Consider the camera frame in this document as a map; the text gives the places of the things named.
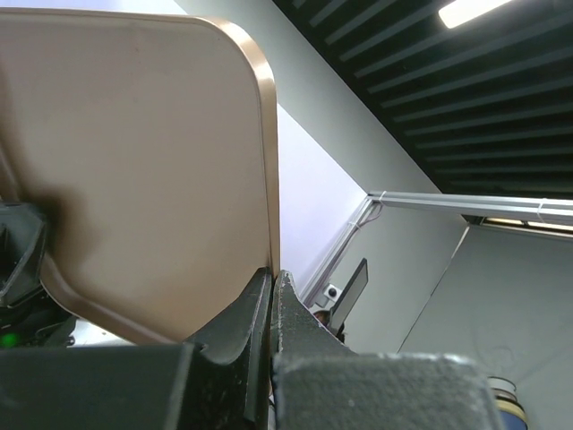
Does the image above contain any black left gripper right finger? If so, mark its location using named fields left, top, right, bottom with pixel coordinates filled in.
left=271, top=271, right=501, bottom=429

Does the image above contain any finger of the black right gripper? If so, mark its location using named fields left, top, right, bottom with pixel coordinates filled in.
left=1, top=202, right=47, bottom=308

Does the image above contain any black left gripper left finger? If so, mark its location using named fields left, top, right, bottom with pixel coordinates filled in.
left=1, top=268, right=272, bottom=429

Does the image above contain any brown tin lid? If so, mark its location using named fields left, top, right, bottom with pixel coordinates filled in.
left=1, top=8, right=280, bottom=344

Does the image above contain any black monitor on stand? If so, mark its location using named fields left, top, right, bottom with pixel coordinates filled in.
left=329, top=258, right=369, bottom=336

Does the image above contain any white ceiling light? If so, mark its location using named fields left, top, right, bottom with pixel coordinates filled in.
left=438, top=0, right=511, bottom=29

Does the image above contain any aluminium enclosure frame bar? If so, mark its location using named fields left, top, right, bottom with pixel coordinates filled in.
left=299, top=191, right=572, bottom=306

